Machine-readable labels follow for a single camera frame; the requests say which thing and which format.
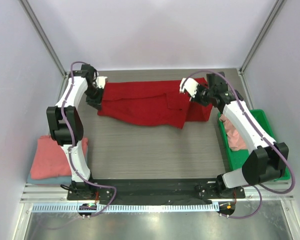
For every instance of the pink t shirt in tray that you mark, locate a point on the pink t shirt in tray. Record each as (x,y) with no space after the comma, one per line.
(235,141)

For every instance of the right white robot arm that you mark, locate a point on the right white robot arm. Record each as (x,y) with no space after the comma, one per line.
(231,104)

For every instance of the aluminium front rail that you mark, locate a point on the aluminium front rail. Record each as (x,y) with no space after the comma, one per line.
(56,194)

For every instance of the green plastic tray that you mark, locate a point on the green plastic tray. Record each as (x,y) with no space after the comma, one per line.
(237,157)

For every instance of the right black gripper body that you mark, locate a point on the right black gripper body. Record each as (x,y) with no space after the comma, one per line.
(196,96)

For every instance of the aluminium frame post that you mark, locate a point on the aluminium frame post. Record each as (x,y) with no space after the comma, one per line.
(270,19)
(42,35)

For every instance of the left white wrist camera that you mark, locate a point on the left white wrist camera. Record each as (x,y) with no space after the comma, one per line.
(100,82)

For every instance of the folded pink t shirt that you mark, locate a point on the folded pink t shirt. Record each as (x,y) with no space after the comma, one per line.
(50,161)

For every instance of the perforated white cable duct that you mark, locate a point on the perforated white cable duct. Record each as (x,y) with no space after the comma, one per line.
(90,208)

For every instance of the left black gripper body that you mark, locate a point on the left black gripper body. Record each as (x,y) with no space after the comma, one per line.
(94,93)

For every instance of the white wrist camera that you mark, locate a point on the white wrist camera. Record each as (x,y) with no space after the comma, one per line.
(100,82)
(189,86)

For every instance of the right aluminium frame post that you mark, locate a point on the right aluminium frame post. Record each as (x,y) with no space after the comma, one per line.
(270,19)

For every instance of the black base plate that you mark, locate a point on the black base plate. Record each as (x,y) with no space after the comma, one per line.
(153,191)

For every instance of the left aluminium frame post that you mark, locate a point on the left aluminium frame post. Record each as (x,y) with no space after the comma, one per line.
(42,35)

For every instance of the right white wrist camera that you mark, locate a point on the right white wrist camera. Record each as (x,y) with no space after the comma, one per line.
(189,86)

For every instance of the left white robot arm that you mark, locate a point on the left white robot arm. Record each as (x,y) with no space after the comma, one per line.
(65,125)

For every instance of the red t shirt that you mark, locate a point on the red t shirt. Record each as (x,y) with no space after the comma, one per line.
(151,104)

